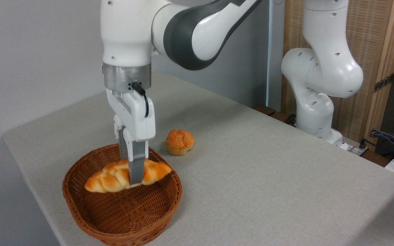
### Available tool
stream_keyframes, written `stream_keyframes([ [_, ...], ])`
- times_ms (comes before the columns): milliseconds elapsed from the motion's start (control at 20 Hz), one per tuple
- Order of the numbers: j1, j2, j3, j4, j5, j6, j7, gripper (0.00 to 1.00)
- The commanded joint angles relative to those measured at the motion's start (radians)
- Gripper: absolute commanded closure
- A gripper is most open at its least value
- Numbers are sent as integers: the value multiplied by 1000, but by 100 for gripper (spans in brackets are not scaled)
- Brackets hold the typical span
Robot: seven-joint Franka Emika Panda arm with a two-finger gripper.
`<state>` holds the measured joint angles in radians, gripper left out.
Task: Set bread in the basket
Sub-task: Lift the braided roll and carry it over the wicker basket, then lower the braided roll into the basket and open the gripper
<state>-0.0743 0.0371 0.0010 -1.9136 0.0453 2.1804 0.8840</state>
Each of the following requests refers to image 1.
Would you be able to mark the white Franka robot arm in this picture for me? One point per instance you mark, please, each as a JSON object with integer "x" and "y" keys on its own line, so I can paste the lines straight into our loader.
{"x": 125, "y": 34}

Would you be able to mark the white vertical pole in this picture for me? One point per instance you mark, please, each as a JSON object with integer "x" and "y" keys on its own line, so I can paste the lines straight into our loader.
{"x": 270, "y": 68}

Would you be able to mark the long braided bread roll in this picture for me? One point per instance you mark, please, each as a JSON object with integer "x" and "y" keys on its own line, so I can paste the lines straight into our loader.
{"x": 111, "y": 179}

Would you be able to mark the wooden woven screen panel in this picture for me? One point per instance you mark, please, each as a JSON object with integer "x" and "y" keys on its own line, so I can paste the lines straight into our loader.
{"x": 375, "y": 37}

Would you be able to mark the round orange bread bun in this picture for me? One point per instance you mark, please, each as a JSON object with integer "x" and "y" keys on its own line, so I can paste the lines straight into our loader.
{"x": 180, "y": 141}

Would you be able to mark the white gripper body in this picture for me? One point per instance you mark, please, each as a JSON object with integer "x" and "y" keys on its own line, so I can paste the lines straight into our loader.
{"x": 135, "y": 119}

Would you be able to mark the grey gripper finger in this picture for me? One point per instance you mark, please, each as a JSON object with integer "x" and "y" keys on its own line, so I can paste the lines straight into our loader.
{"x": 137, "y": 164}
{"x": 121, "y": 143}

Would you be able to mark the metal screen hinge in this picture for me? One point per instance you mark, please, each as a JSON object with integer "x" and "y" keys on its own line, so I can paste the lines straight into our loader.
{"x": 384, "y": 82}

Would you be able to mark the brown wicker basket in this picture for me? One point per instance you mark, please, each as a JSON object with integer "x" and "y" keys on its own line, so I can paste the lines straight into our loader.
{"x": 125, "y": 215}

